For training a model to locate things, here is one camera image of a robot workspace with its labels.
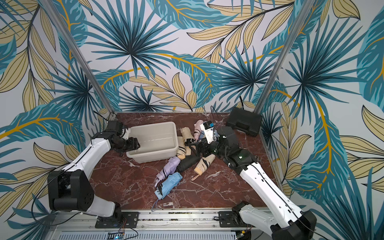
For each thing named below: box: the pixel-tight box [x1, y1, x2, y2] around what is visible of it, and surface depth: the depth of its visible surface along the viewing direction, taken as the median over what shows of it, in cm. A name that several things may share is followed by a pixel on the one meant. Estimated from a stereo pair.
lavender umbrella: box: [154, 156, 181, 188], surface depth 87 cm
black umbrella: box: [177, 155, 201, 172], surface depth 91 cm
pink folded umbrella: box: [194, 119, 204, 141], surface depth 106 cm
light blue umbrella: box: [154, 171, 183, 200], surface depth 83 cm
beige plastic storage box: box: [126, 121, 179, 164], surface depth 95 cm
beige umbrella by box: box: [180, 126, 196, 146], surface depth 105 cm
